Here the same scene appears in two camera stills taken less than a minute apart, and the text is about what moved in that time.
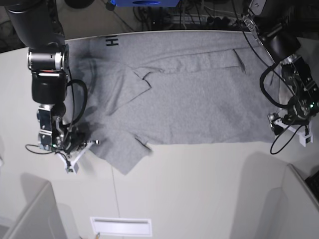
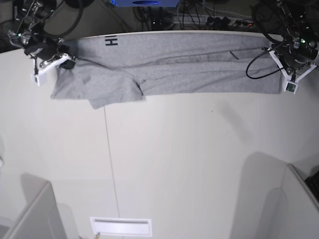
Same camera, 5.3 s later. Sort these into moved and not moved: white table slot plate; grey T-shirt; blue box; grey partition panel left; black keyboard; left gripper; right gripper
Moved: grey T-shirt; left gripper; right gripper
Not moved: white table slot plate; grey partition panel left; blue box; black keyboard
